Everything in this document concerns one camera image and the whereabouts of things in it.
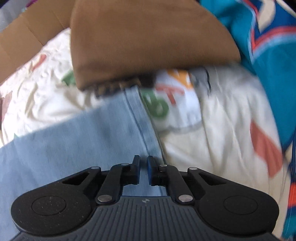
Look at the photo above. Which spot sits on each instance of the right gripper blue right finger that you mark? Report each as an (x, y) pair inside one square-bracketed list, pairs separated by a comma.
[(152, 170)]

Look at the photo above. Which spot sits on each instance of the cream bear print bedsheet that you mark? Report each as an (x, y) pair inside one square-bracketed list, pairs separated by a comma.
[(43, 93)]

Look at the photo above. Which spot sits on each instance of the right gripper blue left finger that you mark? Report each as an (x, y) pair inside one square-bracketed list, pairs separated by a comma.
[(135, 169)]

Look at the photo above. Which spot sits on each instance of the light blue denim jeans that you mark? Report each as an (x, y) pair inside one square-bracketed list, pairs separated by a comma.
[(110, 134)]

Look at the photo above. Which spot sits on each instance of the flattened brown cardboard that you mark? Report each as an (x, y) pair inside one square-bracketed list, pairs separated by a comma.
[(22, 39)]

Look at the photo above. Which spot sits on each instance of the colourful patterned teal garment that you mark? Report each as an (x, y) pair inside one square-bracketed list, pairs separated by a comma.
[(266, 57)]

